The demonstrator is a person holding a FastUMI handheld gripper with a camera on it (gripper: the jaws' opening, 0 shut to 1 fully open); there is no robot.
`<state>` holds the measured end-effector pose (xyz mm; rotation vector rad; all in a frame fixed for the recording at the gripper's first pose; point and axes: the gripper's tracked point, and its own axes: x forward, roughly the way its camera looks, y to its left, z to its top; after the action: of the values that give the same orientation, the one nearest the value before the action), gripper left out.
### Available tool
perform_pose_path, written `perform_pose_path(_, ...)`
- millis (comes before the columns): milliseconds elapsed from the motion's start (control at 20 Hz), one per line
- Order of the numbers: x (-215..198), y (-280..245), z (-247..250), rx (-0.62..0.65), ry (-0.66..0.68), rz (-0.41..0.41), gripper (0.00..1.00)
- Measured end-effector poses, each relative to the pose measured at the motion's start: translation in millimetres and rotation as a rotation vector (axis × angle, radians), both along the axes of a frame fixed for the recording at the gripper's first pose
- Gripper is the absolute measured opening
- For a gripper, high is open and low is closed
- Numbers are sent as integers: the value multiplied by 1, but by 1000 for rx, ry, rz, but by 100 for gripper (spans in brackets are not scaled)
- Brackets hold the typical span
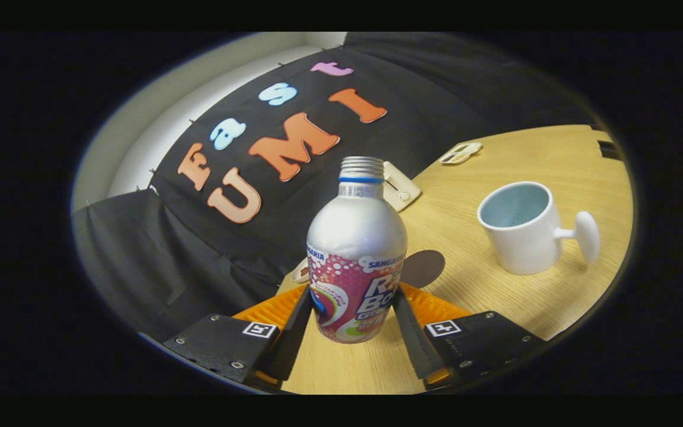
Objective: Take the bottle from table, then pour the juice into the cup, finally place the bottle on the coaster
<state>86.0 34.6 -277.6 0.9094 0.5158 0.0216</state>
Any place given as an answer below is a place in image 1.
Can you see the silver pink juice bottle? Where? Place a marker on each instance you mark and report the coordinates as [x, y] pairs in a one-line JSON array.
[[356, 237]]

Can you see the white divided dish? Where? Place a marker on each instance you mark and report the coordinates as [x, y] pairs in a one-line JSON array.
[[461, 153]]

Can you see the white plate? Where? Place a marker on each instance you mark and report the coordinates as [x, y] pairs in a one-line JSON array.
[[301, 274]]

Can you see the dark brown round coaster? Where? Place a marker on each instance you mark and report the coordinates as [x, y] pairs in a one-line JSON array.
[[424, 267]]

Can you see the white toaster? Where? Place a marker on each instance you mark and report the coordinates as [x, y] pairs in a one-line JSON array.
[[402, 191]]

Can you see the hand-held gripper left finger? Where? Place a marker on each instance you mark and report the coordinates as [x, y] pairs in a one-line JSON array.
[[290, 335]]

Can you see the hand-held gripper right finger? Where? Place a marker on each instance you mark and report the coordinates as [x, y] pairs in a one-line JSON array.
[[415, 338]]

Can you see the white cup blue inside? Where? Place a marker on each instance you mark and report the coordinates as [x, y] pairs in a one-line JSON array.
[[519, 243]]

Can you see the wooden table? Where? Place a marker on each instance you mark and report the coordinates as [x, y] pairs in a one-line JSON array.
[[525, 308]]

